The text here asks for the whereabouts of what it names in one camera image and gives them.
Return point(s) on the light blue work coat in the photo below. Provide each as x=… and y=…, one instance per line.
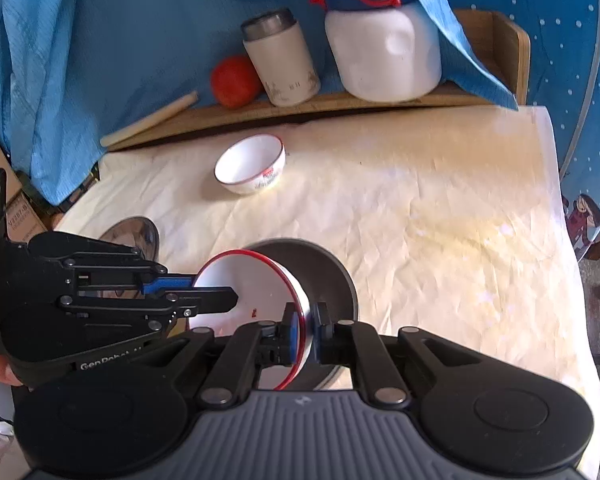
x=105, y=35

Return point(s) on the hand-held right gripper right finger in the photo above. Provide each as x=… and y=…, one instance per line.
x=321, y=332

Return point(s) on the wooden rolling pin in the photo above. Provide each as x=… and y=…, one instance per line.
x=150, y=120

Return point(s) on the white bottle with blue lid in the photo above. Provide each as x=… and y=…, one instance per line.
x=385, y=50

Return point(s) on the white thermos cup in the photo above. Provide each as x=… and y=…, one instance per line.
x=282, y=60

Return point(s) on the cream table cloth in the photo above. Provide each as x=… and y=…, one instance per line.
x=430, y=200

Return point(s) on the red tomato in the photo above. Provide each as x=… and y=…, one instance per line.
x=235, y=82

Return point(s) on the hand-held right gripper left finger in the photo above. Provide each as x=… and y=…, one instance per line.
x=292, y=335

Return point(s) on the printed cardboard box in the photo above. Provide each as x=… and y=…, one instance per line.
x=27, y=215

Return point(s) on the white floral ceramic bowl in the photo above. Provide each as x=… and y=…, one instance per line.
x=245, y=160
x=260, y=285

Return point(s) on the large steel plate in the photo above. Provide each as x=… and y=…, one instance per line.
x=130, y=232

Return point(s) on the blue dotted fabric tent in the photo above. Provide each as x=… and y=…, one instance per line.
x=555, y=35

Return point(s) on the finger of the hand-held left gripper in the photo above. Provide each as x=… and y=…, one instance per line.
x=205, y=300
x=172, y=284

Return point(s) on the steel bowl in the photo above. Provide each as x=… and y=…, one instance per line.
x=330, y=280

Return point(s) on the person's left hand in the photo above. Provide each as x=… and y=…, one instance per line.
x=0, y=367

